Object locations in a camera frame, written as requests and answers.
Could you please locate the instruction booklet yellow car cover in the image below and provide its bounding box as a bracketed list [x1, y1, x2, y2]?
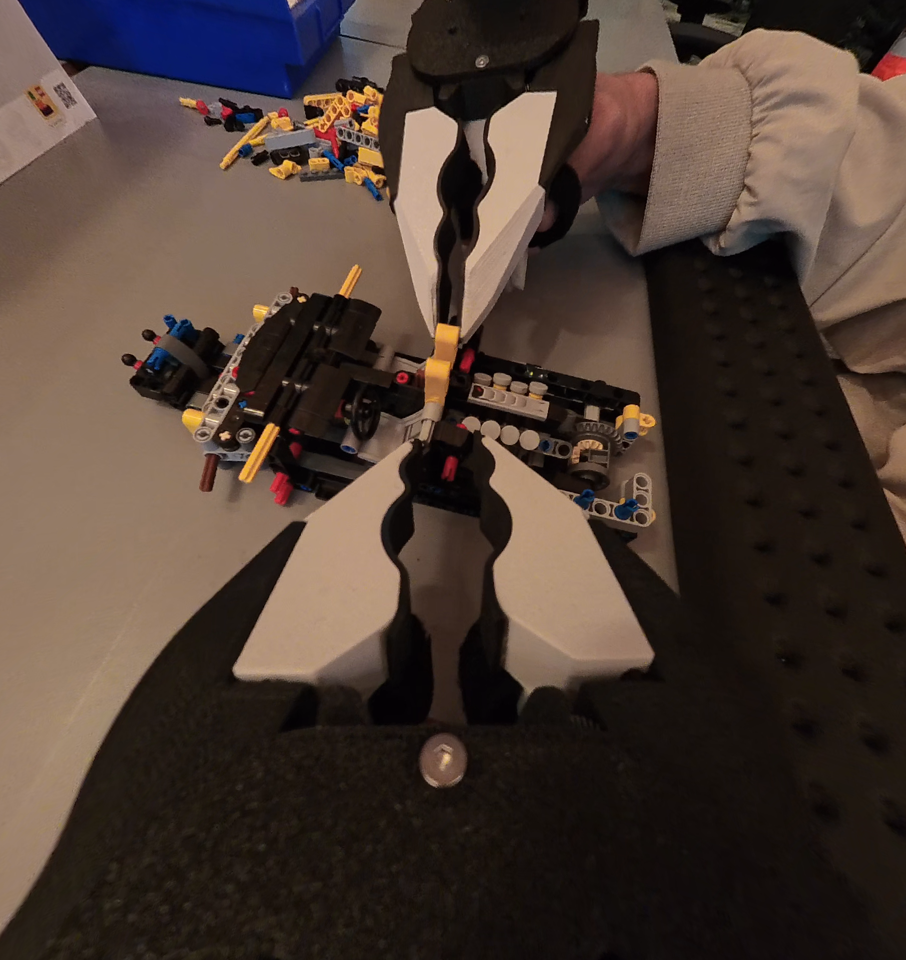
[0, 0, 99, 204]

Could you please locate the blue plastic bin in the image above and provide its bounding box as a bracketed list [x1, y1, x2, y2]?
[16, 0, 358, 100]

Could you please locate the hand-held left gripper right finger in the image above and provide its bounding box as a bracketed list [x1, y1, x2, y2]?
[459, 437, 656, 725]

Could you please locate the pile of toy building pieces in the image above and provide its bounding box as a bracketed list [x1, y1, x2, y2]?
[179, 75, 390, 202]

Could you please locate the person's beige jacket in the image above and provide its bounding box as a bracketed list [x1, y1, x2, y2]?
[835, 360, 906, 594]

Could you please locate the person's right forearm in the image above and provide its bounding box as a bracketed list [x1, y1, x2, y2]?
[599, 30, 906, 376]

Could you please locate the grey desk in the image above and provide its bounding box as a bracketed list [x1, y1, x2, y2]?
[0, 0, 682, 946]

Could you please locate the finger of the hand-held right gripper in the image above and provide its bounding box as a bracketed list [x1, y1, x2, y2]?
[395, 105, 465, 342]
[455, 90, 559, 345]

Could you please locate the black toy car chassis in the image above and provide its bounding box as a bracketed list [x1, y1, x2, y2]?
[121, 262, 658, 530]

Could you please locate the person's right hand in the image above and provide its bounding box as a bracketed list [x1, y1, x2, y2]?
[570, 69, 659, 201]

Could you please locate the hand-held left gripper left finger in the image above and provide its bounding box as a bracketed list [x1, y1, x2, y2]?
[232, 441, 433, 725]

